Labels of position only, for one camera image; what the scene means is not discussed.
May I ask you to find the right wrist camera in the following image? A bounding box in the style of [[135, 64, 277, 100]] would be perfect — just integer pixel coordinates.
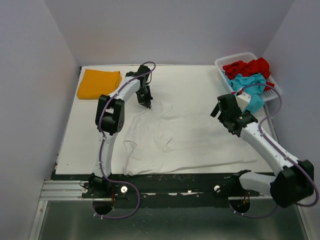
[[235, 92, 251, 111]]

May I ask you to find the red t-shirt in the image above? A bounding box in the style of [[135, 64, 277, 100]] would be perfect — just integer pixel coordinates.
[[222, 57, 275, 92]]

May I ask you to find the black mounting rail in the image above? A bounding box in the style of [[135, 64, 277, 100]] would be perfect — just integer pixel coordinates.
[[82, 173, 259, 209]]

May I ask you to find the white plastic laundry basket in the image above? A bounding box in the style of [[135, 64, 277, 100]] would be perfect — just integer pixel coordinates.
[[214, 52, 278, 102]]

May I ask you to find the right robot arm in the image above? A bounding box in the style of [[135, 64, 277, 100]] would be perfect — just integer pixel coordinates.
[[210, 94, 318, 208]]

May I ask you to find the turquoise t-shirt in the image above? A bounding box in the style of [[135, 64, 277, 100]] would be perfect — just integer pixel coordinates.
[[223, 73, 266, 114]]

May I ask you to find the folded orange t-shirt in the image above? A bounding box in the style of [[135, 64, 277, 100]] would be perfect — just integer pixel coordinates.
[[76, 69, 122, 100]]

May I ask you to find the white t-shirt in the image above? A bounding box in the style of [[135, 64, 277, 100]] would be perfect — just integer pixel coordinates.
[[123, 101, 257, 176]]

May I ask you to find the purple cable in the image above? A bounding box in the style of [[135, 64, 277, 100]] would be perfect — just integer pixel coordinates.
[[228, 83, 320, 218], [97, 61, 156, 221]]

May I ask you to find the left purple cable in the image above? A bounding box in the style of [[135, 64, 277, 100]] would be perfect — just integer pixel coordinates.
[[97, 61, 156, 221]]

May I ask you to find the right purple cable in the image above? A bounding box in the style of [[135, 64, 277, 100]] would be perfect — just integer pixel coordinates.
[[228, 83, 320, 218]]

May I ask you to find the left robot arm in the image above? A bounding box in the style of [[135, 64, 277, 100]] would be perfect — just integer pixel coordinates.
[[88, 61, 156, 198]]

